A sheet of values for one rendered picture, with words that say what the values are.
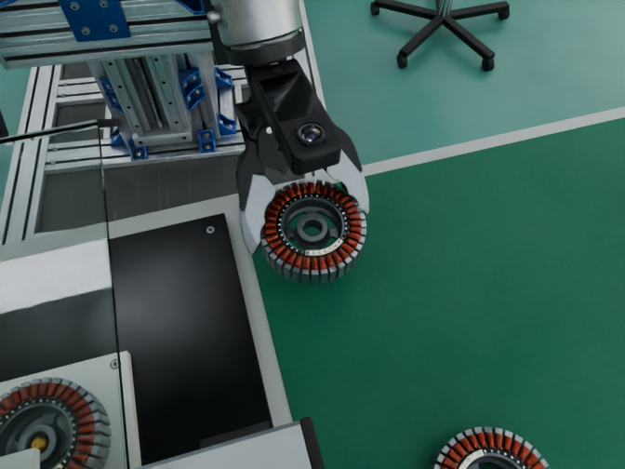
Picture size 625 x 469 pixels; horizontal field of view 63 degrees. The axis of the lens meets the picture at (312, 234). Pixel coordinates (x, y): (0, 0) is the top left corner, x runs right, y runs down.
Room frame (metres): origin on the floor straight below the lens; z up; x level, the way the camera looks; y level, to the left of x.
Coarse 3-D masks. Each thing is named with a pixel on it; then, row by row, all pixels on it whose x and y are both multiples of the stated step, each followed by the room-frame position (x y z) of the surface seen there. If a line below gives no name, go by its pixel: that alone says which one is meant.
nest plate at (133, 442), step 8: (120, 360) 0.15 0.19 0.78; (128, 360) 0.15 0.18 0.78; (128, 368) 0.14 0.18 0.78; (128, 376) 0.14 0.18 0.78; (128, 384) 0.13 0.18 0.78; (128, 392) 0.12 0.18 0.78; (128, 400) 0.11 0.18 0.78; (128, 408) 0.11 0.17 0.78; (128, 416) 0.10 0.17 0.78; (136, 416) 0.10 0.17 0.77; (128, 424) 0.09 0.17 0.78; (136, 424) 0.09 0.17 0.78; (128, 432) 0.09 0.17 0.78; (136, 432) 0.09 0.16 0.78; (128, 440) 0.08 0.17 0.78; (136, 440) 0.08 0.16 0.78; (128, 448) 0.07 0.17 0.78; (136, 448) 0.07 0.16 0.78; (136, 456) 0.06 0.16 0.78; (136, 464) 0.06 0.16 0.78
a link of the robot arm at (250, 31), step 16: (224, 0) 0.38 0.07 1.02; (240, 0) 0.38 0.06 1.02; (256, 0) 0.38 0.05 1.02; (272, 0) 0.38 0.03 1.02; (288, 0) 0.39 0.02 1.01; (208, 16) 0.39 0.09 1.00; (224, 16) 0.38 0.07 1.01; (240, 16) 0.37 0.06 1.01; (256, 16) 0.37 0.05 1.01; (272, 16) 0.37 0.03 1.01; (288, 16) 0.38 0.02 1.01; (224, 32) 0.37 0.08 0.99; (240, 32) 0.37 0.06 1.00; (256, 32) 0.36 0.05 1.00; (272, 32) 0.37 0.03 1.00; (288, 32) 0.37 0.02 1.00; (240, 48) 0.37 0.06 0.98
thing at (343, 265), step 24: (288, 192) 0.32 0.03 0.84; (312, 192) 0.32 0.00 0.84; (336, 192) 0.32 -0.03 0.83; (288, 216) 0.30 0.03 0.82; (312, 216) 0.29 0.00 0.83; (336, 216) 0.30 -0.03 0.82; (360, 216) 0.29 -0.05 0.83; (264, 240) 0.26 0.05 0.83; (288, 240) 0.28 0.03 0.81; (312, 240) 0.27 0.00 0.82; (360, 240) 0.26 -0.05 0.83; (288, 264) 0.24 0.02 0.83; (312, 264) 0.23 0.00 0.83; (336, 264) 0.24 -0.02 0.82
